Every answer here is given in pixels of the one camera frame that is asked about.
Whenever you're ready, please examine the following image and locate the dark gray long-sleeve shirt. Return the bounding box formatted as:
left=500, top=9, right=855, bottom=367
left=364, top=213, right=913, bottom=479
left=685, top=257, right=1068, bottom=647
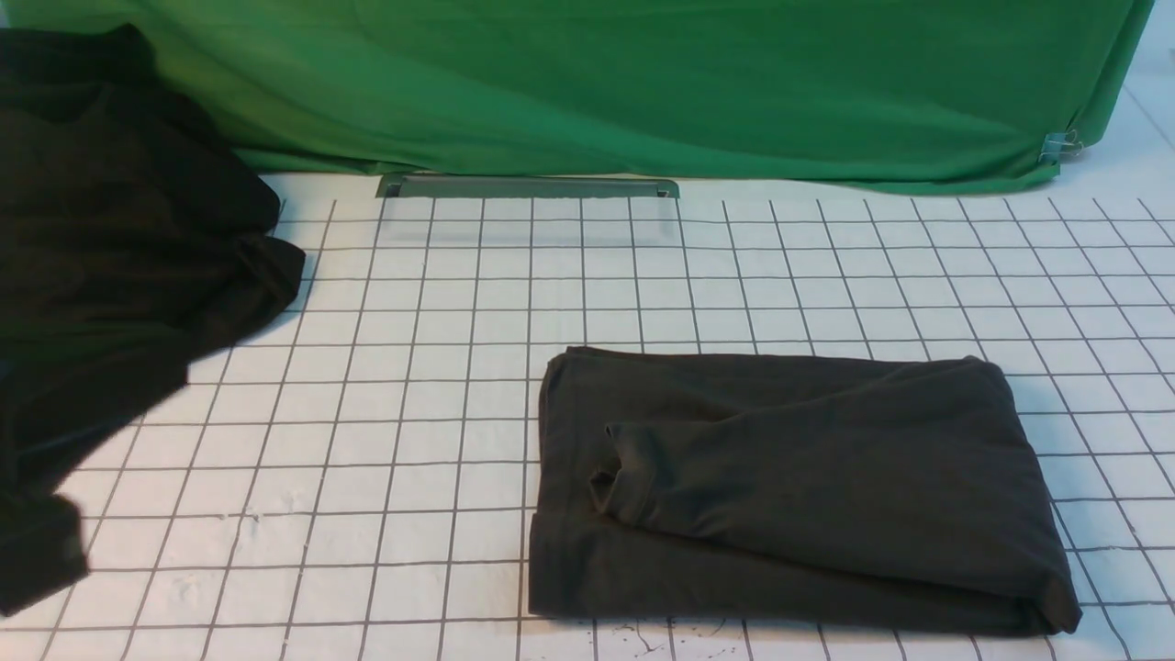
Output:
left=528, top=348, right=1082, bottom=638

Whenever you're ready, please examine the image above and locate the gray metal bar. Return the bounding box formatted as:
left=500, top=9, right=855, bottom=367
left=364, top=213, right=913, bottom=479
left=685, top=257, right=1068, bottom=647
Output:
left=376, top=173, right=680, bottom=198

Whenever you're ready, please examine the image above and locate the black crumpled cloth pile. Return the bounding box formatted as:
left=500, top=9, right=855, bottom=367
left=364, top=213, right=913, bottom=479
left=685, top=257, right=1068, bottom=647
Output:
left=1, top=25, right=307, bottom=618

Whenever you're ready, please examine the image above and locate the green backdrop cloth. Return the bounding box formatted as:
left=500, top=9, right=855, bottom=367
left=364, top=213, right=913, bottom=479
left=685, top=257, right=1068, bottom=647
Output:
left=4, top=1, right=1154, bottom=196

